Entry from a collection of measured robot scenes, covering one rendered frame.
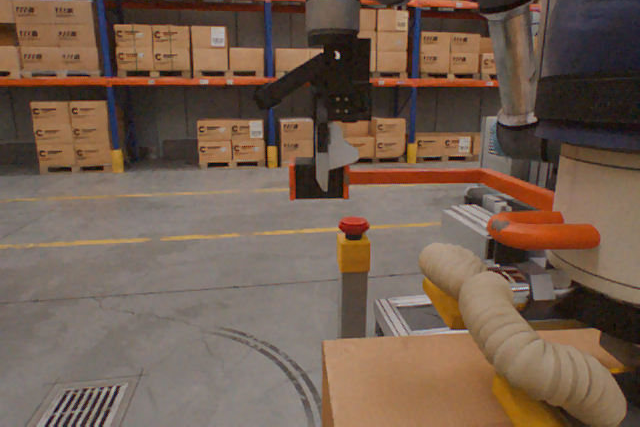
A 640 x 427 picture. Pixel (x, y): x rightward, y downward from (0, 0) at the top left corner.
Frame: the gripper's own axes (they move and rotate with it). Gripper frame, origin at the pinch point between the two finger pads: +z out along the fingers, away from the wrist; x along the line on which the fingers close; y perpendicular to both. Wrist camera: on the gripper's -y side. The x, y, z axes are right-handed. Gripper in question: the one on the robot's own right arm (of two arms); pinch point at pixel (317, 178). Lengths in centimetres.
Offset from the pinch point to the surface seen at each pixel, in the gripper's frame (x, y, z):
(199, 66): 673, -159, -60
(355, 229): 21.1, 9.4, 15.7
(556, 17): -22.9, 19.5, -18.9
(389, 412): -20.4, 6.9, 23.8
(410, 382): -15.6, 10.9, 23.8
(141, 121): 786, -306, 41
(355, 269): 21.2, 9.7, 24.9
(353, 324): 21.6, 9.6, 38.6
